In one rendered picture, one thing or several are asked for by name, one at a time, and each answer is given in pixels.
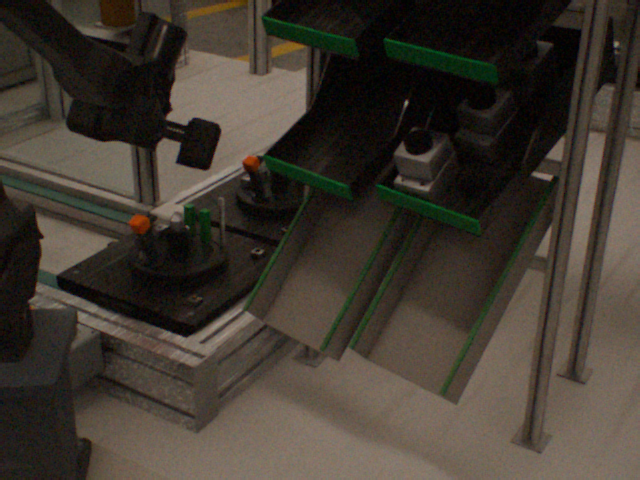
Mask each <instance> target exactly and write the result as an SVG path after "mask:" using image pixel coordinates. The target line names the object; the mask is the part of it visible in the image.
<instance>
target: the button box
mask: <svg viewBox="0 0 640 480"><path fill-rule="evenodd" d="M76 328H77V335H76V336H75V337H74V340H73V343H72V344H71V348H70V352H69V357H68V361H69V370H70V379H71V389H72V391H73V390H74V389H77V387H78V386H80V385H81V384H83V383H84V382H86V381H88V380H89V379H91V377H92V376H94V375H96V374H98V373H99V372H100V371H102V370H103V362H102V352H101V341H100V332H99V331H97V330H95V329H92V328H89V327H86V326H84V325H80V324H77V327H76Z"/></svg>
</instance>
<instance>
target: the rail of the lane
mask: <svg viewBox="0 0 640 480"><path fill-rule="evenodd" d="M28 302H29V303H30V304H31V305H34V306H37V307H39V309H54V308H58V307H74V308H76V309H77V317H78V324H80V325H84V326H86V327H89V328H92V329H95V330H97V331H99V332H100V341H101V352H102V362H103V370H102V371H100V372H99V373H98V374H96V375H94V376H92V377H91V379H89V380H88V381H86V382H84V383H83V385H87V386H89V387H91V388H93V390H95V389H97V391H99V392H101V393H103V394H107V395H109V396H111V397H113V398H116V399H119V400H121V401H123V402H126V404H129V405H131V406H134V407H136V408H138V409H141V410H144V411H146V412H148V413H151V414H154V415H156V417H158V418H160V419H164V420H166V421H168V422H170V423H174V424H176V425H178V426H180V427H183V428H186V430H188V431H190V432H193V433H197V434H198V433H199V432H200V431H201V429H203V428H204V427H205V426H207V425H208V424H209V423H211V422H212V421H213V419H214V418H215V417H216V416H219V392H218V362H217V350H216V349H214V348H211V347H208V346H206V345H203V344H199V343H197V342H194V341H192V339H190V340H188V338H186V337H183V336H180V335H177V334H174V333H172V332H169V331H165V330H163V329H160V328H158V327H154V325H152V324H149V323H146V322H143V321H140V320H138V319H137V317H136V308H134V307H130V306H127V305H125V304H122V303H118V302H116V301H113V299H110V298H107V297H104V296H101V297H98V298H97V304H98V305H97V304H95V303H92V302H89V301H86V300H84V299H81V297H77V296H75V295H72V294H69V293H66V292H63V291H61V290H57V289H55V288H52V287H48V286H46V284H43V283H41V282H37V284H36V292H35V297H34V298H33V299H30V300H29V301H28Z"/></svg>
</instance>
